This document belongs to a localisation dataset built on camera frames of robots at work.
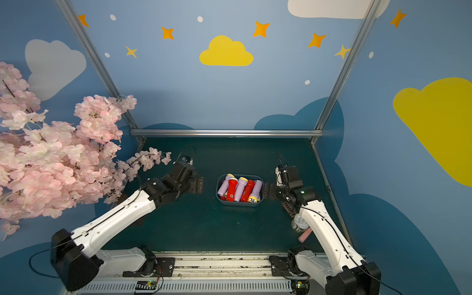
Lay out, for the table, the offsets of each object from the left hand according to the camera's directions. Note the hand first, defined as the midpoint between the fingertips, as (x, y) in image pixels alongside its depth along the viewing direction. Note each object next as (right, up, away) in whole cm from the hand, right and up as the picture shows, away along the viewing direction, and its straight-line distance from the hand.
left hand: (194, 177), depth 80 cm
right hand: (+36, -5, +1) cm, 36 cm away
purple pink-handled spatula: (+50, -27, +2) cm, 56 cm away
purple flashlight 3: (+28, -8, +10) cm, 31 cm away
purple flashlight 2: (+21, -4, +11) cm, 24 cm away
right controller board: (+45, -44, -6) cm, 63 cm away
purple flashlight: (+12, -6, +12) cm, 18 cm away
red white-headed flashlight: (+16, -7, +9) cm, 20 cm away
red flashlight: (+24, -8, +10) cm, 27 cm away
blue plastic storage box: (+10, -4, +16) cm, 19 cm away
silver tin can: (+47, -22, +2) cm, 52 cm away
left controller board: (-18, -43, -7) cm, 47 cm away
